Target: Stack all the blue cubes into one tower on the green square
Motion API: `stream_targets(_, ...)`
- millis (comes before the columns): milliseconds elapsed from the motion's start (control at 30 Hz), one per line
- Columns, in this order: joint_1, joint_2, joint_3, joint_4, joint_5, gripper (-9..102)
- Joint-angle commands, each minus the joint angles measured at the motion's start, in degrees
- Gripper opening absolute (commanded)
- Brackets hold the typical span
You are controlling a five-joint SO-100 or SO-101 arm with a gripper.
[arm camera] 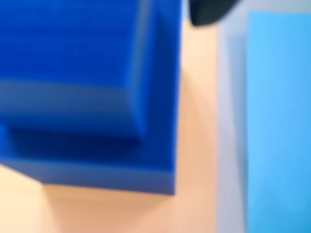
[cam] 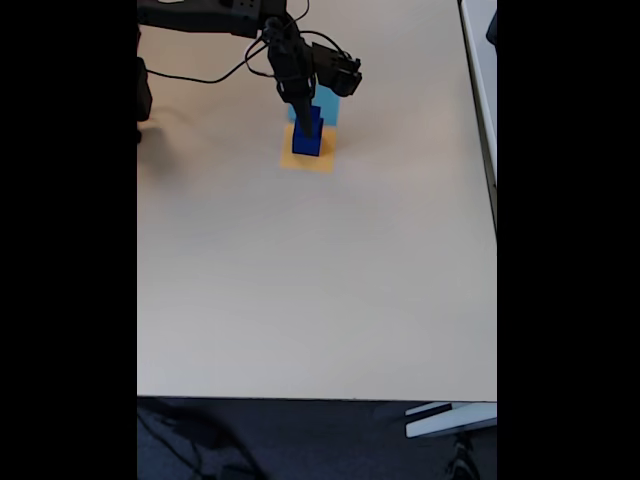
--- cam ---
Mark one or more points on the black camera box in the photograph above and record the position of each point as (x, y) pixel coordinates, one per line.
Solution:
(340, 70)

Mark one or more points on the white adjacent table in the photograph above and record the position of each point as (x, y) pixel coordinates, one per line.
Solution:
(480, 75)

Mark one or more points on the large blue cube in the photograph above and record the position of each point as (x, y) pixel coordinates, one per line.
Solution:
(306, 146)

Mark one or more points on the white table foot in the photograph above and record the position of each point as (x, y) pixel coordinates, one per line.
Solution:
(450, 422)

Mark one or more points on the dark object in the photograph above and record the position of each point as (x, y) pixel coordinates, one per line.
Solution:
(492, 27)

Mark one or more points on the light blue paper square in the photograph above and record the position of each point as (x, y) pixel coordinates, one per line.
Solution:
(331, 107)

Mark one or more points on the medium blue cube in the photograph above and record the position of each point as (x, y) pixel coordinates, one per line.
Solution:
(319, 126)

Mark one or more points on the orange paper square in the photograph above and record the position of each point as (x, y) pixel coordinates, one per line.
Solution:
(310, 164)

